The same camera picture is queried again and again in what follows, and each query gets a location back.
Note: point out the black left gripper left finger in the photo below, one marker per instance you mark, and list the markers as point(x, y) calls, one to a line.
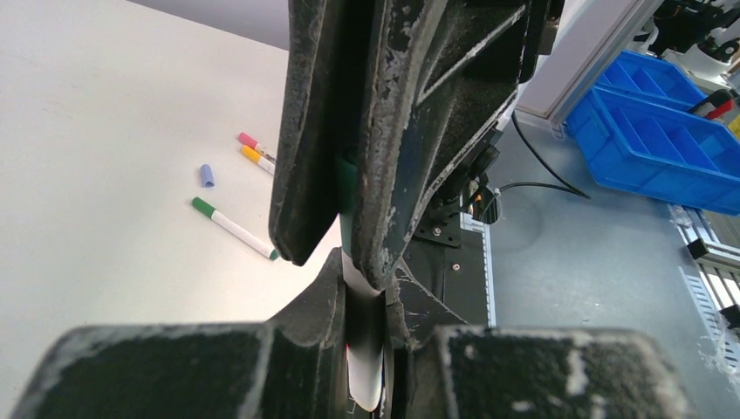
point(290, 366)

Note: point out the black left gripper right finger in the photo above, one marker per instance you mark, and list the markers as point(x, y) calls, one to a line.
point(446, 368)

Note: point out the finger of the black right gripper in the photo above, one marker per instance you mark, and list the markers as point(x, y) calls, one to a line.
point(441, 73)
point(323, 96)

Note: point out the white pink marker pen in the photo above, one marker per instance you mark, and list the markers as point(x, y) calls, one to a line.
point(250, 142)

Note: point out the white yellow marker pen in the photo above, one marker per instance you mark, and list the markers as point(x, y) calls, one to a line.
point(259, 159)

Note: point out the blue pen cap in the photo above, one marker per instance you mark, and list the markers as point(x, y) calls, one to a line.
point(206, 175)

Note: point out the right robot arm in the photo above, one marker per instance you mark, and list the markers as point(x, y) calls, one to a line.
point(468, 179)

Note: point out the blue plastic parts bin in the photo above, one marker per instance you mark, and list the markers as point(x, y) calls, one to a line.
point(651, 80)
point(655, 151)

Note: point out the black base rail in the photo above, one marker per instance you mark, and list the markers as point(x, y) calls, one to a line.
point(448, 262)

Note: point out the white slotted cable duct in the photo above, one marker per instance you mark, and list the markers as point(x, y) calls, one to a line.
point(469, 224)

